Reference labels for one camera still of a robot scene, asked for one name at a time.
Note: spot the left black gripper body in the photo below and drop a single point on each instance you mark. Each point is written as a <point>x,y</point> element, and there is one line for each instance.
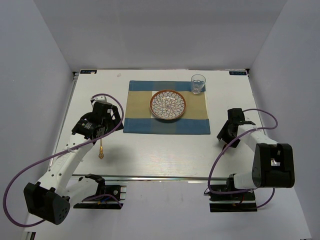
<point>112,124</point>

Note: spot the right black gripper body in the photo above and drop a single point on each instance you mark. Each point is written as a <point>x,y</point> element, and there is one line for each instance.
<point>224,135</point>

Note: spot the blue beige white cloth napkin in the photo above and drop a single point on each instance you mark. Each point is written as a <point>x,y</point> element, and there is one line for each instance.
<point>140,120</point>

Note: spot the gold fork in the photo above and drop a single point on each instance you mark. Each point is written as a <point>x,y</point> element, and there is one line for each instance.
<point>101,150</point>

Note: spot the floral ceramic plate orange rim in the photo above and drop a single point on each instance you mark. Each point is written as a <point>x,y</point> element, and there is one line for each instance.
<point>167,105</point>

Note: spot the clear drinking glass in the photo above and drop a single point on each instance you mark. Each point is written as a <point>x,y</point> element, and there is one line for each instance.
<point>198,81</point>

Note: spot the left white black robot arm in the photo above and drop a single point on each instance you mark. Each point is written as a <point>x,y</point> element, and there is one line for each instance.
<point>50,198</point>

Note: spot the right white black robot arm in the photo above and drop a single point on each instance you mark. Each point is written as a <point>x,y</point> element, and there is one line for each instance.
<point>273,162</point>

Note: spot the left blue table sticker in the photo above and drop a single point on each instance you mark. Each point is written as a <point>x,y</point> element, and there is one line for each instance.
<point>88,71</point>

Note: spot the blue table sticker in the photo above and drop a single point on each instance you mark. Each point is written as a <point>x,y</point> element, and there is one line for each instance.
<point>88,71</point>
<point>238,73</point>

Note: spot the right blue table sticker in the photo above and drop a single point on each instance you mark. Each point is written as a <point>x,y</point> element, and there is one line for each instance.
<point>238,73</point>

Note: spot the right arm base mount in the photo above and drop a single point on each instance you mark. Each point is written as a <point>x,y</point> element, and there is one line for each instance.
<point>231,203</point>

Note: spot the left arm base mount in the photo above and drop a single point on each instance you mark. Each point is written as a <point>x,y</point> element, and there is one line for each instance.
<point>108,195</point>

